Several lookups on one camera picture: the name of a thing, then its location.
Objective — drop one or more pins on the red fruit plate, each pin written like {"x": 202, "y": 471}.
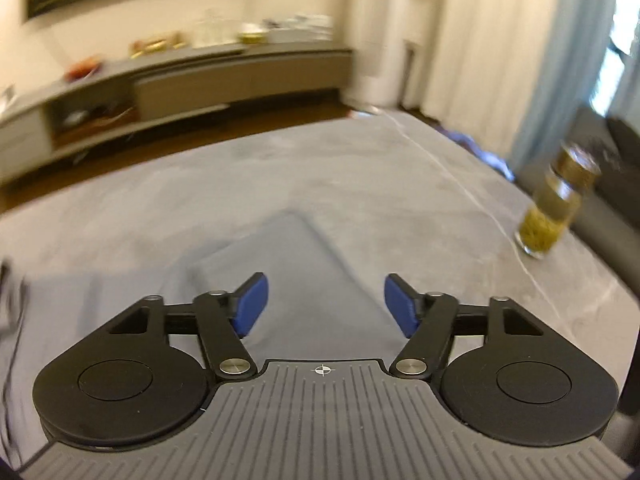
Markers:
{"x": 83, "y": 69}

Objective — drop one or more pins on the glass cups set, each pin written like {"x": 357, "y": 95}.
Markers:
{"x": 213, "y": 29}

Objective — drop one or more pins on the white lace curtain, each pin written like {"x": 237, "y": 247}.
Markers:
{"x": 511, "y": 74}

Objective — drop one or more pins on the long grey TV cabinet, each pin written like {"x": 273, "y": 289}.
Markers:
{"x": 126, "y": 97}

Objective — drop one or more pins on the dark sofa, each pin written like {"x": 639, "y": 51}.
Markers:
{"x": 609, "y": 219}

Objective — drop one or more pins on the gold tissue box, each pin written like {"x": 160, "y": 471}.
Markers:
{"x": 251, "y": 34}

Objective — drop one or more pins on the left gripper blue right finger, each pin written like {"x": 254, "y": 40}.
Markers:
{"x": 427, "y": 321}

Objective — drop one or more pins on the glass tea bottle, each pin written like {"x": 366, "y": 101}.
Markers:
{"x": 567, "y": 179}

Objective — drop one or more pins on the white storage box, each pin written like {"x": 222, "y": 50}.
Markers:
{"x": 302, "y": 28}

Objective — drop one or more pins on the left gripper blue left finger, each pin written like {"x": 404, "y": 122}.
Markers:
{"x": 224, "y": 319}

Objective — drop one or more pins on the grey trousers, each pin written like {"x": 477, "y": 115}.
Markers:
{"x": 316, "y": 310}

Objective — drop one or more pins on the gold incense burner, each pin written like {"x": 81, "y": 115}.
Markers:
{"x": 152, "y": 45}

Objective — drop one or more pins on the white air conditioner tower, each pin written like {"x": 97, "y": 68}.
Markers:
{"x": 387, "y": 37}

